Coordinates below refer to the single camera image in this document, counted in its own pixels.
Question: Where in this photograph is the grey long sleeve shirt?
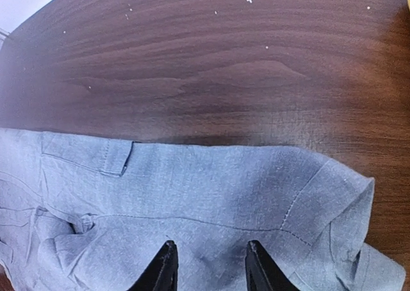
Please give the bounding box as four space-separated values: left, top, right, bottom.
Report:
1 129 406 290

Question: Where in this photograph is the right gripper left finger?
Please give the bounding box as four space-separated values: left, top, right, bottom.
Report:
128 240 178 291

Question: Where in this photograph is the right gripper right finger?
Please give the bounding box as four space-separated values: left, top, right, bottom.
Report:
245 240 293 291

